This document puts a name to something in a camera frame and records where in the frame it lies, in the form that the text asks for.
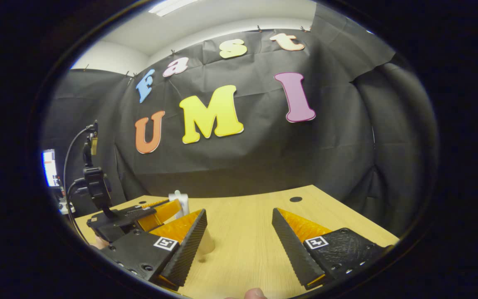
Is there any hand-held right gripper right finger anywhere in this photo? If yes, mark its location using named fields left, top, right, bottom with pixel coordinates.
left=271, top=208, right=395, bottom=290

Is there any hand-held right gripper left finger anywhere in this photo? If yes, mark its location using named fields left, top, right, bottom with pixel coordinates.
left=100, top=208, right=207, bottom=291

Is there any beige cup with handle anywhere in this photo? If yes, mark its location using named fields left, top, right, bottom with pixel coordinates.
left=197, top=226, right=216, bottom=255

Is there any white toothpaste tube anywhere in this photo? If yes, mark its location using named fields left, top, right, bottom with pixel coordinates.
left=168, top=190, right=190, bottom=221

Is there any wooden desktop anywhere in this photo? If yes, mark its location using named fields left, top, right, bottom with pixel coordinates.
left=73, top=185, right=400, bottom=299

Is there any computer monitor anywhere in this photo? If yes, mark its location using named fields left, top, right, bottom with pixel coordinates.
left=41, top=149, right=60, bottom=188

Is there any ceiling light panel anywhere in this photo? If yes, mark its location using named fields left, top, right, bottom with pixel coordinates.
left=148, top=0, right=200, bottom=17

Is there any black cable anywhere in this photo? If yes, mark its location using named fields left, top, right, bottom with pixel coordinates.
left=63, top=126, right=96, bottom=241

